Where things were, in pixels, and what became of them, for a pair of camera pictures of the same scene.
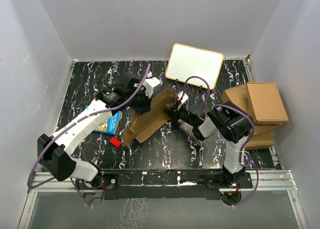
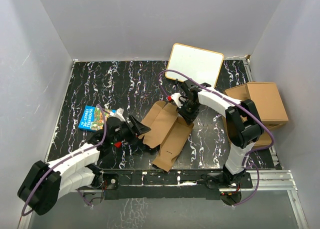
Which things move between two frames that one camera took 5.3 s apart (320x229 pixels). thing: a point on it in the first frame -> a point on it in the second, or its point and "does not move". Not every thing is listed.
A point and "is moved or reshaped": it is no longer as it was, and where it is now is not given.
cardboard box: [141, 125] is moved or reshaped
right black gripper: [174, 113] -> [189, 118]
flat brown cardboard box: [262, 135] does not move
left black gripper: [146, 107] -> [137, 129]
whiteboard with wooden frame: [186, 62] does not move
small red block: [115, 142] does not move
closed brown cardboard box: [266, 102] does not move
